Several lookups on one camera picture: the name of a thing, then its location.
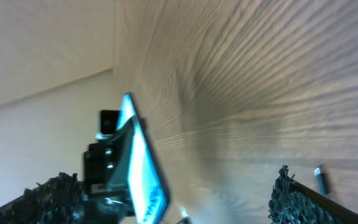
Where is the black charging cable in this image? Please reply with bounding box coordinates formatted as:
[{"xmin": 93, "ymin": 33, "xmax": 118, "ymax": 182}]
[{"xmin": 313, "ymin": 165, "xmax": 331, "ymax": 196}]

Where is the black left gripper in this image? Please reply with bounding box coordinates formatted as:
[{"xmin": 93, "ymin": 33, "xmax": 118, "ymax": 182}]
[{"xmin": 83, "ymin": 117, "xmax": 135, "ymax": 199}]

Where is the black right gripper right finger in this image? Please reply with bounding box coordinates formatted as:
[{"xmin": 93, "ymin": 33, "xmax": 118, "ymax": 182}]
[{"xmin": 268, "ymin": 165, "xmax": 358, "ymax": 224}]

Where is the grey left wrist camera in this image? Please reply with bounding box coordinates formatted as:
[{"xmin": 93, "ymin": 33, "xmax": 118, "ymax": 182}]
[{"xmin": 95, "ymin": 110, "xmax": 120, "ymax": 141}]

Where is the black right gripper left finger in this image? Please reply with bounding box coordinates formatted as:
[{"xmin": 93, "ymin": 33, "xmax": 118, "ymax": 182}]
[{"xmin": 0, "ymin": 172, "xmax": 83, "ymax": 224}]

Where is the Samsung Galaxy smartphone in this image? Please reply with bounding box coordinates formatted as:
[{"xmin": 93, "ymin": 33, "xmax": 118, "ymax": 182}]
[{"xmin": 117, "ymin": 93, "xmax": 170, "ymax": 224}]

